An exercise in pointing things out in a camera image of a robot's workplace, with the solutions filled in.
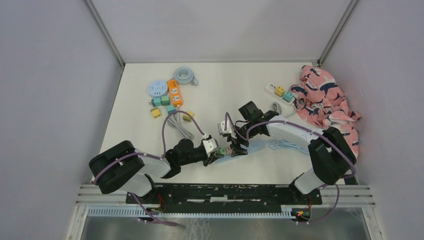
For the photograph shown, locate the round blue power socket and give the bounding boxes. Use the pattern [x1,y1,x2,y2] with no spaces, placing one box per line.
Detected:
[147,79,169,99]

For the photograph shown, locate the coiled blue socket cable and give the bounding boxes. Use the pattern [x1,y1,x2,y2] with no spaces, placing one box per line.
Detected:
[168,66,200,87]

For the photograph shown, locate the orange power strip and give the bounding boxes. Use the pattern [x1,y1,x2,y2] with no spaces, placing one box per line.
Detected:
[167,78,183,108]

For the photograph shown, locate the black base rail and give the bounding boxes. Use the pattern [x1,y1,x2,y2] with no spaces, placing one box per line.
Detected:
[140,183,323,214]

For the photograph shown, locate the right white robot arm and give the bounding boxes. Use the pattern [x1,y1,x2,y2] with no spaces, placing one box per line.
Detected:
[218,101,357,204]

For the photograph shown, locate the green plug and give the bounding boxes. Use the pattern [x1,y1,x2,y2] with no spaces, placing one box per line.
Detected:
[216,148,227,158]
[160,95,171,106]

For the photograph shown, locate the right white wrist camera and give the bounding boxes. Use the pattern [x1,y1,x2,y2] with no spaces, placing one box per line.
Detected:
[217,120,237,138]

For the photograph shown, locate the grey bundled cable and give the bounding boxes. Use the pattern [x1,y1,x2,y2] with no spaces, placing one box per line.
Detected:
[166,114,196,142]

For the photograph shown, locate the teal USB charger plug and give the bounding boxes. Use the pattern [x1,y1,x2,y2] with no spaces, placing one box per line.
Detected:
[149,97,162,107]

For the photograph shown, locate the long blue power strip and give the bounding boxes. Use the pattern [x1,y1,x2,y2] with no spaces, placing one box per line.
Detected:
[214,140,265,164]

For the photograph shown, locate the pink patterned cloth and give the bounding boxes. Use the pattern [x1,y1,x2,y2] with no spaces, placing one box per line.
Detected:
[289,65,362,157]

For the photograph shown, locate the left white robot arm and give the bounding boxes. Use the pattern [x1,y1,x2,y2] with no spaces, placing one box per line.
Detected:
[88,137,224,204]

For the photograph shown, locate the yellow plug on white strip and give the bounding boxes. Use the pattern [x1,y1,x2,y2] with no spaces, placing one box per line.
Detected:
[274,86,285,98]

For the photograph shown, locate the white power strip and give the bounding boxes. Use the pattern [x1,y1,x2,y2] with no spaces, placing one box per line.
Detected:
[264,83,295,106]

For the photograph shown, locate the yellow USB charger plug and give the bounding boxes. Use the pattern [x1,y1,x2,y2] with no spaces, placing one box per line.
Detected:
[150,107,162,119]

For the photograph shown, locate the teal plug on white strip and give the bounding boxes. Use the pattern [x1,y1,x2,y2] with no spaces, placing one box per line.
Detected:
[282,91,294,103]

